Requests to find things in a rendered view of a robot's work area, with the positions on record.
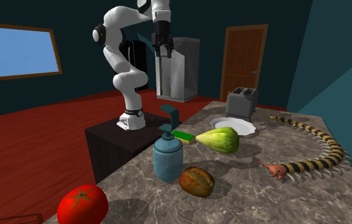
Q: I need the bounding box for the brown bread loaf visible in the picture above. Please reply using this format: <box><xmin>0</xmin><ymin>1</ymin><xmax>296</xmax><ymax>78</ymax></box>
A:
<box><xmin>178</xmin><ymin>166</ymin><xmax>216</xmax><ymax>198</ymax></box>

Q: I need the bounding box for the black cabinet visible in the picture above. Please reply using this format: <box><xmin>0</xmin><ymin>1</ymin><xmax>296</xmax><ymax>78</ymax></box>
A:
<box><xmin>118</xmin><ymin>39</ymin><xmax>149</xmax><ymax>93</ymax></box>

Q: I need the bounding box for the wooden framed window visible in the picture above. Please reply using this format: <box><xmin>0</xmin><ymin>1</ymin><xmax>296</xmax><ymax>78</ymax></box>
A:
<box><xmin>0</xmin><ymin>21</ymin><xmax>64</xmax><ymax>82</ymax></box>

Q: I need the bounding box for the white plate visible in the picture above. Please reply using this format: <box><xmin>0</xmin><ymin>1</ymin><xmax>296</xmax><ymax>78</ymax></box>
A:
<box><xmin>210</xmin><ymin>117</ymin><xmax>257</xmax><ymax>137</ymax></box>

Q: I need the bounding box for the grey toaster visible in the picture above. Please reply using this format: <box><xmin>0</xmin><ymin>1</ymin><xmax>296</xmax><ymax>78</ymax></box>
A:
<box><xmin>225</xmin><ymin>87</ymin><xmax>259</xmax><ymax>122</ymax></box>

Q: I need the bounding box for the brown wooden door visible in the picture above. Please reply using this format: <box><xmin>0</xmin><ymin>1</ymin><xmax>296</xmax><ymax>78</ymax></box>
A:
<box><xmin>219</xmin><ymin>24</ymin><xmax>269</xmax><ymax>101</ymax></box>

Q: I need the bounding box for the yellow black centipede toy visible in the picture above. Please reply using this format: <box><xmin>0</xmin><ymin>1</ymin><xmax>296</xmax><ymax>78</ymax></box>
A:
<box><xmin>259</xmin><ymin>115</ymin><xmax>352</xmax><ymax>183</ymax></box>

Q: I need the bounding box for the green and yellow sponge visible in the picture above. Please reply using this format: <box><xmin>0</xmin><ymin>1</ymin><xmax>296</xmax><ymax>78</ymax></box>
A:
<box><xmin>171</xmin><ymin>130</ymin><xmax>196</xmax><ymax>144</ymax></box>

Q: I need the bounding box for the blue soap dispenser bottle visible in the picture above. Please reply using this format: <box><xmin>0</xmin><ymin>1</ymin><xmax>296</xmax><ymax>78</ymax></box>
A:
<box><xmin>153</xmin><ymin>104</ymin><xmax>184</xmax><ymax>183</ymax></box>

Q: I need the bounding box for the red tomato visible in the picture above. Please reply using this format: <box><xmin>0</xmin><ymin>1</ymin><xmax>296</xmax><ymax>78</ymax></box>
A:
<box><xmin>57</xmin><ymin>184</ymin><xmax>109</xmax><ymax>224</ymax></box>

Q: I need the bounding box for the dark robot stand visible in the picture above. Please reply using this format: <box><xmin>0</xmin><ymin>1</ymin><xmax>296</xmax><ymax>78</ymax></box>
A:
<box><xmin>84</xmin><ymin>111</ymin><xmax>181</xmax><ymax>185</ymax></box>

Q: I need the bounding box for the green pear-shaped fruit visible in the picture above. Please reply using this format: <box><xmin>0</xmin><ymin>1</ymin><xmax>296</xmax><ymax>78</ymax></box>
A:
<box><xmin>195</xmin><ymin>127</ymin><xmax>241</xmax><ymax>155</ymax></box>

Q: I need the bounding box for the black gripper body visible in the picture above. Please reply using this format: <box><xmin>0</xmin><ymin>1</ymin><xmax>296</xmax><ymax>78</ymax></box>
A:
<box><xmin>153</xmin><ymin>20</ymin><xmax>172</xmax><ymax>47</ymax></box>

